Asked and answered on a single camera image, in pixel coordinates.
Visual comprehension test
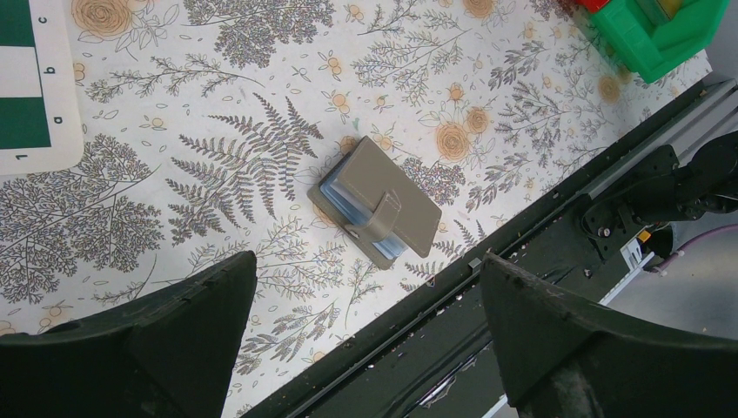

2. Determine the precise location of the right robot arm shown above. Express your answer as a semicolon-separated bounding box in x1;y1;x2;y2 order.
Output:
580;131;737;261

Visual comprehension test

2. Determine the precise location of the green white chessboard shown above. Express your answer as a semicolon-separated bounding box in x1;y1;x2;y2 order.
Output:
1;0;84;176

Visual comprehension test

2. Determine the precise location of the red bin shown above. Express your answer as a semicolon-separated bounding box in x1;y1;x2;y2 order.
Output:
560;0;609;14

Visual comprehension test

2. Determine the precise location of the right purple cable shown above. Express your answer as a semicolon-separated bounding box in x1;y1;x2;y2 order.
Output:
654;223;738;275

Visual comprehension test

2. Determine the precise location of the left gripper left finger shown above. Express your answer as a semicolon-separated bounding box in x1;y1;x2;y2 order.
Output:
1;251;257;417

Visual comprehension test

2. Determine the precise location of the green bin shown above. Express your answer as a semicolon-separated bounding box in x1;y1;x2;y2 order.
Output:
589;1;729;84

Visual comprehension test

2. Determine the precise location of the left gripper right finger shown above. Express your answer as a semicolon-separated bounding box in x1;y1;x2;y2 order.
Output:
480;253;737;417

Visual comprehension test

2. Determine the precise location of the grey card holder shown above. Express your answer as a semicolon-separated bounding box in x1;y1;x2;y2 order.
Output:
307;137;442;270

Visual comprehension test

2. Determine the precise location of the floral table mat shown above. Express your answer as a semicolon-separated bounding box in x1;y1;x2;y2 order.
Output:
1;1;711;417

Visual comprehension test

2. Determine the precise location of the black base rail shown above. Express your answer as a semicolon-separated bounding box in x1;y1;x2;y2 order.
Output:
251;80;737;417

